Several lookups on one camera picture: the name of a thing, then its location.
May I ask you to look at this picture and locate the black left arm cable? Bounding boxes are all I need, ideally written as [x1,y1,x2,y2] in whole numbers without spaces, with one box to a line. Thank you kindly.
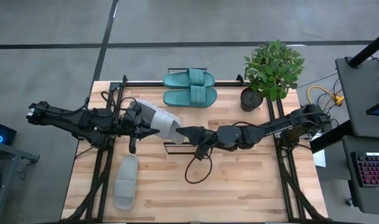
[100,91,137,118]

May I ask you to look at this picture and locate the black plant pot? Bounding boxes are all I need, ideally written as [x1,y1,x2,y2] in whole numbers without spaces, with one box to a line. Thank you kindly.
[240,88,264,112]

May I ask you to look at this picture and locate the green leafy plant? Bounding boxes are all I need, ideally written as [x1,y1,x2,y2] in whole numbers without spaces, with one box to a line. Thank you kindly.
[243,40,305,102]

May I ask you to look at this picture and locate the wooden shelf with black frame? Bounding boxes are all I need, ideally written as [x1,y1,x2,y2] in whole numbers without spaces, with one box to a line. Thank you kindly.
[162,67,210,156]

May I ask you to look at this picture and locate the grey desk with keyboard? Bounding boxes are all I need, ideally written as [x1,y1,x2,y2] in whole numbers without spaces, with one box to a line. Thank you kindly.
[341,135,379,216]

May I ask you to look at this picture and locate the grey rubber slide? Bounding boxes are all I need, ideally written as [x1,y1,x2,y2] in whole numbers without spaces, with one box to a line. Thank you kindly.
[131,98,185,145]
[113,154,139,211]

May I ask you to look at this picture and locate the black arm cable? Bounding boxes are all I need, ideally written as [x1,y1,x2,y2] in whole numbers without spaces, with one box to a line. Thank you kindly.
[184,154,213,185]
[100,91,137,118]

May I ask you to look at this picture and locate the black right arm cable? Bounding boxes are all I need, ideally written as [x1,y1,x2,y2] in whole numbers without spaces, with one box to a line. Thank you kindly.
[184,154,213,185]

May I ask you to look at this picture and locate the teal rubber slide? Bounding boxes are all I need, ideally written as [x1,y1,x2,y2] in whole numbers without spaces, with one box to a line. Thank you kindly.
[162,84,218,108]
[162,68,215,90]

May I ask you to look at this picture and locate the black aluminium table frame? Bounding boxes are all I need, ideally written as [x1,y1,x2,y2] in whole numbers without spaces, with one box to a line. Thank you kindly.
[36,74,361,224]

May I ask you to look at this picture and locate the grey desk with tablet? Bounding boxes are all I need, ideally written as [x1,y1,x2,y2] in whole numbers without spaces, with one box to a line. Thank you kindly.
[334,57,379,139]

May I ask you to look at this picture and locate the backlit keyboard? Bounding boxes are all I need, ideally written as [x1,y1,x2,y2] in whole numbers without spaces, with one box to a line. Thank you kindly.
[350,151,379,188]

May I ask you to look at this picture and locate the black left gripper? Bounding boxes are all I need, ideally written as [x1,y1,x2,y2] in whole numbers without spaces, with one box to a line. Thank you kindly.
[122,103,161,154]

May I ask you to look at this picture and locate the black pole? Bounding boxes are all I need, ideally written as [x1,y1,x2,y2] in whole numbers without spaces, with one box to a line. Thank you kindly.
[347,29,379,68]

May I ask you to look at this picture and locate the yellow cable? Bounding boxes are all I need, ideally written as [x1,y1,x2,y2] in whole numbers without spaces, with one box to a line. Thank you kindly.
[306,86,345,113]

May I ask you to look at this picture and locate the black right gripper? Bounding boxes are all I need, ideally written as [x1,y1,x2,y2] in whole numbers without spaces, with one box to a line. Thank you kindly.
[175,126,223,161]

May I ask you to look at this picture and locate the white paper sheet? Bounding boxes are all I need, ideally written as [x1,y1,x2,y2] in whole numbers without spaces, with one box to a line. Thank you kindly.
[312,149,327,168]

